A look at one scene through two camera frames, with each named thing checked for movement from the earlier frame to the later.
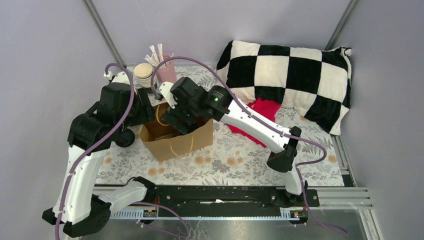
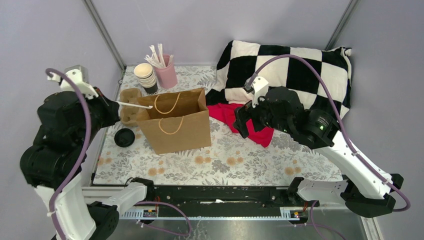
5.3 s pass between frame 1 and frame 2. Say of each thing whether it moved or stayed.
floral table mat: stayed
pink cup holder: stayed
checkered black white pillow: stayed
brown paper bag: moved
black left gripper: moved
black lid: stayed
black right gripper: moved
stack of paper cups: stayed
